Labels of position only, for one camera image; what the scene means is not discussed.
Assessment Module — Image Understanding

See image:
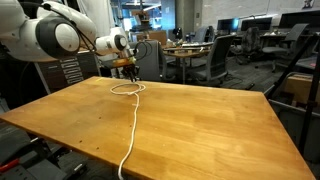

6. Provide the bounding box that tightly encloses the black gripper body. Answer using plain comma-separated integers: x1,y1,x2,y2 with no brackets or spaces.
121,64,140,75

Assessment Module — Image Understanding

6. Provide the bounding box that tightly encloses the white rope with black end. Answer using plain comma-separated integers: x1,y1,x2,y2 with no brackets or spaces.
109,82,147,180

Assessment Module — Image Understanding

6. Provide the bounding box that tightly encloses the grey padded office chair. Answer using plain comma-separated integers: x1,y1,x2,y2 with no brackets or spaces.
129,39,168,83

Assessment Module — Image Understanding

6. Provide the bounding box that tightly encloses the grey labelled drawer cabinet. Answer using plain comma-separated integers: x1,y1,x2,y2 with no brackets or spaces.
34,54,101,95

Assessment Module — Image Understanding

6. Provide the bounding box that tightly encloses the cluttered wooden desk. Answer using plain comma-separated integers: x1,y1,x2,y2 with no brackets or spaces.
162,41,214,84

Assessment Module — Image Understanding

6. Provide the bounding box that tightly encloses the grey mesh office chair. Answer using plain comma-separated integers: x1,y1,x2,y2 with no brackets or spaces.
186,34,236,88

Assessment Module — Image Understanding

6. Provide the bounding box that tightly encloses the black computer monitor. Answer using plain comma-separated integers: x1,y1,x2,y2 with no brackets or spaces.
240,16,273,32
216,18,240,33
278,9,320,29

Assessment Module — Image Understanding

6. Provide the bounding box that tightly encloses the dark office chair with jacket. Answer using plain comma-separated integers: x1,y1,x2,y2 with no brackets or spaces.
240,26,264,64

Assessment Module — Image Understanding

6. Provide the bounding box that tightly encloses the grey bin with cardboard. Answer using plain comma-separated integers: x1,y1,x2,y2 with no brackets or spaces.
268,71,320,164

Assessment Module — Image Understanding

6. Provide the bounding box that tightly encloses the black tripod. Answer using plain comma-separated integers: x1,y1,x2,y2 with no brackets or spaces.
266,31,320,156

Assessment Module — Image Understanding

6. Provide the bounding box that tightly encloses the tan and green wrist camera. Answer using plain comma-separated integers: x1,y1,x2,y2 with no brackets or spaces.
111,56,137,69

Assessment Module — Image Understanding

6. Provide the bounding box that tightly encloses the black camera cable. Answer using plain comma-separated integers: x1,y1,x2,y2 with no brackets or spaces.
132,40,153,62

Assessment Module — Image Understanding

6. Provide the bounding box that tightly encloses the orange-handled black clamp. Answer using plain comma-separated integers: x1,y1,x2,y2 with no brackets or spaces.
0,138,69,174

